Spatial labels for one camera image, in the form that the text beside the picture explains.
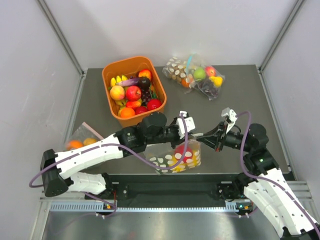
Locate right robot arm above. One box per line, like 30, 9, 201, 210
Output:
197, 122, 320, 240

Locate yellow fake pear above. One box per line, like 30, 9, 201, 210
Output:
209, 76, 224, 88

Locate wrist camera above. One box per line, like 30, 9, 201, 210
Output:
221, 107, 238, 127
176, 110, 196, 139

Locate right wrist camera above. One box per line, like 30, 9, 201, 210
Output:
221, 107, 238, 127

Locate left zip bag with fruit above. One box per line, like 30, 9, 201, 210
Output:
64, 122, 104, 151

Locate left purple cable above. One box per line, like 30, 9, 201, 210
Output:
28, 112, 189, 217

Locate red apple in bag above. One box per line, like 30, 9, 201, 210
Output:
204, 66, 217, 77

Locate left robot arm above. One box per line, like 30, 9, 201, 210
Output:
40, 111, 196, 199

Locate orange plastic bin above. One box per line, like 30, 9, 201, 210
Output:
102, 56, 167, 127

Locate yellow fake fruit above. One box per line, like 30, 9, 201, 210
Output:
170, 163, 187, 173

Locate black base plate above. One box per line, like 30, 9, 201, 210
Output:
84, 173, 253, 202

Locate brown polka dot bag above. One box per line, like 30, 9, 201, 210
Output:
162, 56, 190, 88

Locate red yellow apple in bin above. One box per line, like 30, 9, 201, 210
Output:
138, 69, 153, 81

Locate green fake apple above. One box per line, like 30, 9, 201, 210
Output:
193, 67, 207, 80

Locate fake banana bunch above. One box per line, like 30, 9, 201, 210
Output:
110, 75, 128, 87

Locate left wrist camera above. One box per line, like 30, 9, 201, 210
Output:
176, 110, 196, 139

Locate grey cable duct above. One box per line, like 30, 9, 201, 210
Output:
50, 201, 253, 213

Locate dark red fruit in bin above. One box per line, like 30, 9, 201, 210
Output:
146, 99, 162, 111

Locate clear bag with fruit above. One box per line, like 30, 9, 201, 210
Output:
185, 54, 225, 101

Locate polka dot zip bag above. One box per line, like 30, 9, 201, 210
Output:
144, 139, 201, 175

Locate fake eggplant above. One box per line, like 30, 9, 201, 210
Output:
116, 77, 151, 89

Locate red fake apple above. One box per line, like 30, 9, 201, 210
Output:
174, 145, 194, 163

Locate purple fake grapes in bag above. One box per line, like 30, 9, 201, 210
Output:
197, 79, 220, 99

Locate orange in left bag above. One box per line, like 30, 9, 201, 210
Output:
66, 140, 84, 151

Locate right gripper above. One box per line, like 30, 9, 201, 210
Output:
196, 120, 253, 152

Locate orange in bin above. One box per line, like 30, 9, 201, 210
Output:
120, 107, 136, 119

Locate peach in bin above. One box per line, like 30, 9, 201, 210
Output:
109, 85, 126, 101

